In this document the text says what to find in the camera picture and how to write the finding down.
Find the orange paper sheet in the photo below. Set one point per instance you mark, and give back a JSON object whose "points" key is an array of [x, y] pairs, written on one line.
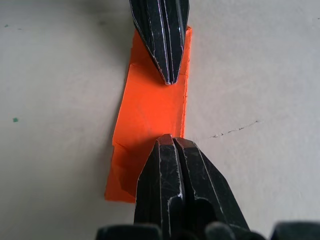
{"points": [[150, 112]]}

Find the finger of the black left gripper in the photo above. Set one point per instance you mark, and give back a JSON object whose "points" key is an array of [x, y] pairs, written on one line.
{"points": [[152, 30], [176, 30]]}

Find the small green paper scrap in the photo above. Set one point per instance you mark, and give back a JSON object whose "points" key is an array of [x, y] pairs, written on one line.
{"points": [[15, 120]]}

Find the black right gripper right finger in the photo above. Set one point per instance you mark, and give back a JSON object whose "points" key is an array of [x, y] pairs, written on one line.
{"points": [[207, 180]]}

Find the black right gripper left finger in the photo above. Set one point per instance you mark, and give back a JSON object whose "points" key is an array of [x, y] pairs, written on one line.
{"points": [[160, 175]]}

